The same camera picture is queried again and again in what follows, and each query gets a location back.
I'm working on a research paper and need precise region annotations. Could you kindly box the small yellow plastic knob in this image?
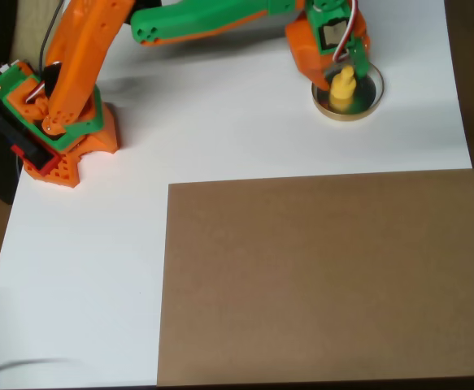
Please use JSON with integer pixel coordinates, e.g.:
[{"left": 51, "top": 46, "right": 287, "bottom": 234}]
[{"left": 328, "top": 67, "right": 358, "bottom": 111}]

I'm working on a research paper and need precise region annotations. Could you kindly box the orange perforated arm base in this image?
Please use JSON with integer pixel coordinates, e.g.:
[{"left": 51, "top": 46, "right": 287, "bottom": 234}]
[{"left": 20, "top": 101, "right": 120, "bottom": 190}]

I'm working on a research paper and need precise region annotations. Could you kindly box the round black dish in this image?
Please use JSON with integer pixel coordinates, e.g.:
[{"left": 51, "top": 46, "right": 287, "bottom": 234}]
[{"left": 311, "top": 60, "right": 384, "bottom": 123}]

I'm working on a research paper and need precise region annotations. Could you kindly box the brown rectangular board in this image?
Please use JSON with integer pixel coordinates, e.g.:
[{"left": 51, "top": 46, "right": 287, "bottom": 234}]
[{"left": 156, "top": 168, "right": 474, "bottom": 387}]

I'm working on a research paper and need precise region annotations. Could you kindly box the red and black controller box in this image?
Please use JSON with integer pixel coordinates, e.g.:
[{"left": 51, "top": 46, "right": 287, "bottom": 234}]
[{"left": 10, "top": 133, "right": 62, "bottom": 175}]

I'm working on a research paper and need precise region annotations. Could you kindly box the dark cable behind arm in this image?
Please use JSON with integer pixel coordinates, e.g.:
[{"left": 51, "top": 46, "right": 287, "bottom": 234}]
[{"left": 37, "top": 0, "right": 65, "bottom": 78}]

